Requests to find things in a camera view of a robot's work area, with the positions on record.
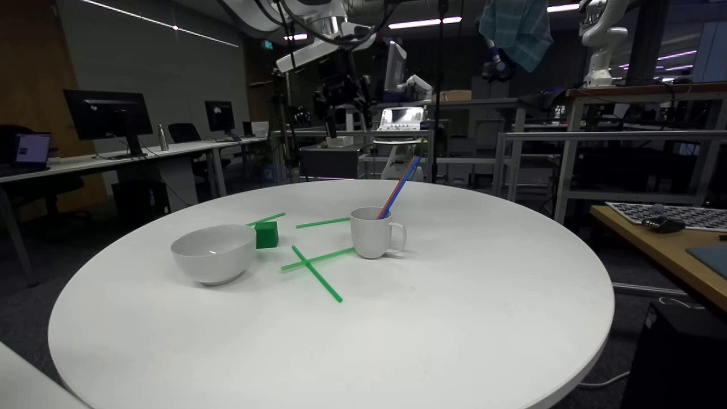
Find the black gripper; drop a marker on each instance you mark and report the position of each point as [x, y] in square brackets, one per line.
[338, 88]

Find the red straw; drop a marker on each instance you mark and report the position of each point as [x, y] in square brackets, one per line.
[388, 203]

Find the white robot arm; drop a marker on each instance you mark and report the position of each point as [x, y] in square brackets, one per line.
[302, 14]

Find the blue straw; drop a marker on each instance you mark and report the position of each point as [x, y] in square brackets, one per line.
[406, 182]

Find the green straw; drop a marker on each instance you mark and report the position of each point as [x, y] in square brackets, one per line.
[266, 218]
[318, 259]
[318, 276]
[324, 223]

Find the white mug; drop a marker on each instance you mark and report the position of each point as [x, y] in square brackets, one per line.
[369, 235]

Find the small black monitor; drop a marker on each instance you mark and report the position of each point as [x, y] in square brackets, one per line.
[218, 115]

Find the black office chair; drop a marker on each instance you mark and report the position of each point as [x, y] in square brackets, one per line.
[185, 132]

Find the green cube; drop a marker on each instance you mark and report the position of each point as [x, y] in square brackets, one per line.
[266, 235]

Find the metal bottle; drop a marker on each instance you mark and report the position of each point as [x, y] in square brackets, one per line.
[163, 138]

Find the teal cloth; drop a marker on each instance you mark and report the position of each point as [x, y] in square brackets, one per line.
[516, 30]

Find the long white desk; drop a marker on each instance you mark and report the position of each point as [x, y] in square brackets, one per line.
[150, 155]

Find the white bowl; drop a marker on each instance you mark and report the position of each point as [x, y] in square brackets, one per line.
[215, 252]

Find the large black monitor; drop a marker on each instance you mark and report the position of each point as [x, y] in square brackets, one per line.
[105, 115]

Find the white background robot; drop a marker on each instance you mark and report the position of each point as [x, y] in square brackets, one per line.
[603, 46]

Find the open laptop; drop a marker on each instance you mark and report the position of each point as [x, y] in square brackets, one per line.
[33, 149]

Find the grey keyboard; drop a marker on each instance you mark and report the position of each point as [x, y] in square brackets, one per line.
[667, 211]

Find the black computer mouse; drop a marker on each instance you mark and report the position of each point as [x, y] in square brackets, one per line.
[664, 223]

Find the wooden desk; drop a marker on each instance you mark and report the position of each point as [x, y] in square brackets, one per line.
[667, 252]

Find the white side table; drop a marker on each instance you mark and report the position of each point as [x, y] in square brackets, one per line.
[25, 383]

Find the black box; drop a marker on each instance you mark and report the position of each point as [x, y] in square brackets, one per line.
[677, 356]

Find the grey metal frame table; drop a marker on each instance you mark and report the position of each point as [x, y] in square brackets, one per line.
[606, 138]

